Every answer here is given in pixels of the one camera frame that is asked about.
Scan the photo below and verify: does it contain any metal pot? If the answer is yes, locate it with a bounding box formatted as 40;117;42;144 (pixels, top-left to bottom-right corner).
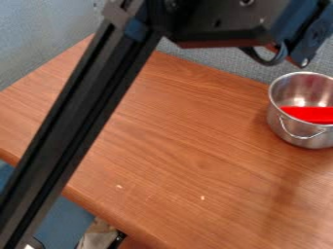
266;72;333;149

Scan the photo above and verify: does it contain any red plastic block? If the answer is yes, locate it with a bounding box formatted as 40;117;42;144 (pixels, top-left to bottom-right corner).
281;106;333;125

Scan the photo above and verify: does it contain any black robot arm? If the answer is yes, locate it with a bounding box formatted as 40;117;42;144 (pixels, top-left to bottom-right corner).
0;0;333;249

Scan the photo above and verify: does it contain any crumpled beige cloth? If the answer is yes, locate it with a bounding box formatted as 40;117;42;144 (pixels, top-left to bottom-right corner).
75;218;119;249

